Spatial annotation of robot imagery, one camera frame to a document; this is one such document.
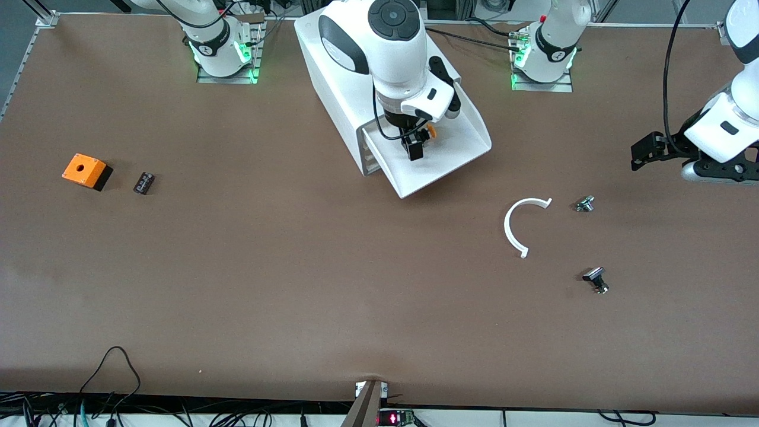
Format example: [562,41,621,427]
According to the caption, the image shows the aluminium left arm base plate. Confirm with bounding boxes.
[511,71,574,93]

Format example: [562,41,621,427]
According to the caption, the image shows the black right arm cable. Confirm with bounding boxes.
[372,89,429,142]

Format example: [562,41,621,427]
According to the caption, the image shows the white semicircular bracket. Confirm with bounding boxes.
[503,197,553,259]

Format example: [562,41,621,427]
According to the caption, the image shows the looped thin black cable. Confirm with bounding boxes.
[79,346,142,427]

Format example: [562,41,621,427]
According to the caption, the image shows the brown camera mount post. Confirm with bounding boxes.
[341,380,390,427]

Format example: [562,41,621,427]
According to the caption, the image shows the small red-lit circuit board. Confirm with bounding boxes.
[378,408,417,427]

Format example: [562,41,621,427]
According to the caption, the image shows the black base power cable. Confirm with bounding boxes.
[422,25,522,54]
[465,17,524,40]

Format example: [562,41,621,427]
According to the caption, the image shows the tangled black cable bundle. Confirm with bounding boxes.
[0,391,356,427]

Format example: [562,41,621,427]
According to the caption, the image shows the orange box with hole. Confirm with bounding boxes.
[62,153,114,192]

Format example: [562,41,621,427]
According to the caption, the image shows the black grey-capped push button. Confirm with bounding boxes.
[582,267,610,295]

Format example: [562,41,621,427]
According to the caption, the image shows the aluminium right arm base plate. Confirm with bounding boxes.
[197,23,265,85]

